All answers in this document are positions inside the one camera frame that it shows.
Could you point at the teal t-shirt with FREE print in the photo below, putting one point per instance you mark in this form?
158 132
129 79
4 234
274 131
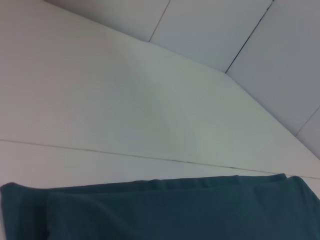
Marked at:
175 212

